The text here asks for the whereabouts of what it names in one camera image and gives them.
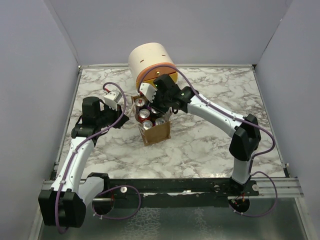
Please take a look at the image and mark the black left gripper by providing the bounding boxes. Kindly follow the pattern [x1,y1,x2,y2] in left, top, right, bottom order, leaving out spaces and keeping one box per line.
[97,102,130,129]

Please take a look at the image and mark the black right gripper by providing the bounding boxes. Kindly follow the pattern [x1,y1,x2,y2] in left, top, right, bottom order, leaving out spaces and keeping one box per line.
[145,89,171,115]

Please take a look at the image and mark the black yellow can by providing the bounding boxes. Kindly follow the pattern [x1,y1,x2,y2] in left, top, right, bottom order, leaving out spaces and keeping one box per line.
[150,108,161,118]

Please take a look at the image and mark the silver blue energy drink can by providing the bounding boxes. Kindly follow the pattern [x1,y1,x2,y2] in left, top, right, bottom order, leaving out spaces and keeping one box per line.
[135,97,146,108]

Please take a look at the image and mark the red cola can front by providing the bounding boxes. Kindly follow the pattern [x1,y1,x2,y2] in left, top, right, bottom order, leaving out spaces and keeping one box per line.
[137,108,151,123]

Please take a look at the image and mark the red cola can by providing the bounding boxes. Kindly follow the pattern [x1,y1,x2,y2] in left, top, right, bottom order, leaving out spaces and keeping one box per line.
[137,108,151,123]
[141,120,154,130]

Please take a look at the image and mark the brown canvas bag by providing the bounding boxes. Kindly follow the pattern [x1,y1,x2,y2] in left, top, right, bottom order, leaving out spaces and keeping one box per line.
[127,95,173,146]

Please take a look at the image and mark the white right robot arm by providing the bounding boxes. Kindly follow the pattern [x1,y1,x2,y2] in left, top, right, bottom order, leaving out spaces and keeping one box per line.
[151,74,261,196]

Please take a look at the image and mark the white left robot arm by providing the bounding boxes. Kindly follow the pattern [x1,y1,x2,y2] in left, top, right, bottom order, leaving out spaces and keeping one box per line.
[38,93,129,233]

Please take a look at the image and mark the cream round drawer cabinet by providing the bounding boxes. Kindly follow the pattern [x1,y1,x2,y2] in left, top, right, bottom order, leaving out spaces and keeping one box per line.
[128,42,178,89]

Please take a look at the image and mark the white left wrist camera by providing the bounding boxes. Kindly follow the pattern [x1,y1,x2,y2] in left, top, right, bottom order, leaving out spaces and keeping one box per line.
[103,90,122,111]

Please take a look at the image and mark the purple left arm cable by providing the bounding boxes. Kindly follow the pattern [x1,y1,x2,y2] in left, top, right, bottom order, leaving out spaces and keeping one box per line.
[54,82,126,235]

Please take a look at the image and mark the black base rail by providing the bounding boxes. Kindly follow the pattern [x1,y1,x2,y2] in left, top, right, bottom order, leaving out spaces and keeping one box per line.
[82,171,261,210]

